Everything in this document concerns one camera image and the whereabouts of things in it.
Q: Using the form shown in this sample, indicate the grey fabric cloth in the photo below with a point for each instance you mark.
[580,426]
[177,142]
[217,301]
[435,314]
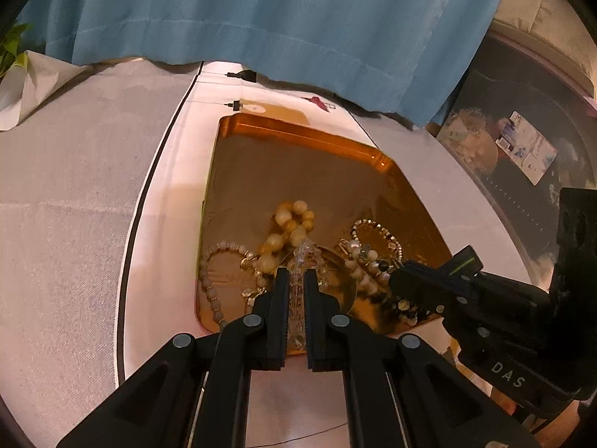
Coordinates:
[70,196]

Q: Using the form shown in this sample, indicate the white paper label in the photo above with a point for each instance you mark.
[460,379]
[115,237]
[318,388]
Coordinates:
[527,147]

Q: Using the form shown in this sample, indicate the blue curtain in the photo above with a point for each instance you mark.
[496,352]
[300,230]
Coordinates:
[261,14]

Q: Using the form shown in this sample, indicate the silver bangle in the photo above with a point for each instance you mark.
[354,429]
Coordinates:
[350,289]

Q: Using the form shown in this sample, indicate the green plant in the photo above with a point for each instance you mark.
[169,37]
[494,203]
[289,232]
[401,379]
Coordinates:
[11,49]

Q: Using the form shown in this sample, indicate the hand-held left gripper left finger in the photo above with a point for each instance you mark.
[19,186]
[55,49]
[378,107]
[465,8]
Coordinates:
[279,317]

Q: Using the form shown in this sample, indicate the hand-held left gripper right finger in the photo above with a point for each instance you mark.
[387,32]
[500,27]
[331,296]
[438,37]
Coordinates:
[313,322]

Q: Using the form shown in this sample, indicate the gold metal tray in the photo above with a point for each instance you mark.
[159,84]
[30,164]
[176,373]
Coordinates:
[303,168]

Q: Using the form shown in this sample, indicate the beige cushion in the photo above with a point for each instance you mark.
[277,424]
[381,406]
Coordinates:
[545,14]

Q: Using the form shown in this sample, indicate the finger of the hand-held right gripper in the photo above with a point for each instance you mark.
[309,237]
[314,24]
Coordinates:
[461,266]
[422,287]

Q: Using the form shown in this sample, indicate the red clip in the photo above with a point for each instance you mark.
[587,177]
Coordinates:
[319,101]

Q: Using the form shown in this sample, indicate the clear storage bin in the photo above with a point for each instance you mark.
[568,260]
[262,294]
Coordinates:
[527,205]

